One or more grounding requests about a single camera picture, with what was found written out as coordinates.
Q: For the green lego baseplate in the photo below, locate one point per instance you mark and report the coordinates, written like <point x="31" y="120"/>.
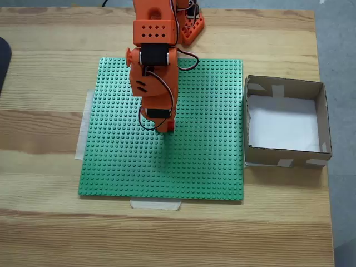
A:
<point x="125" y="167"/>

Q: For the short masking tape strip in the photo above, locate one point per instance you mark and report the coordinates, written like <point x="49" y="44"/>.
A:
<point x="155" y="205"/>

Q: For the long masking tape strip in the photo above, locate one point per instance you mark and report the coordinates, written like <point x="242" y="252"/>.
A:
<point x="83" y="133"/>

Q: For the white paper sheet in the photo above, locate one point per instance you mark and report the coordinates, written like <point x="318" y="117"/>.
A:
<point x="283" y="125"/>

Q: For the black rounded pad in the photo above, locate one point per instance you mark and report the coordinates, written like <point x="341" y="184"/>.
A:
<point x="4" y="61"/>

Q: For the brown cardboard box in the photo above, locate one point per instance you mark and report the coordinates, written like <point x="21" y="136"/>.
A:
<point x="261" y="157"/>

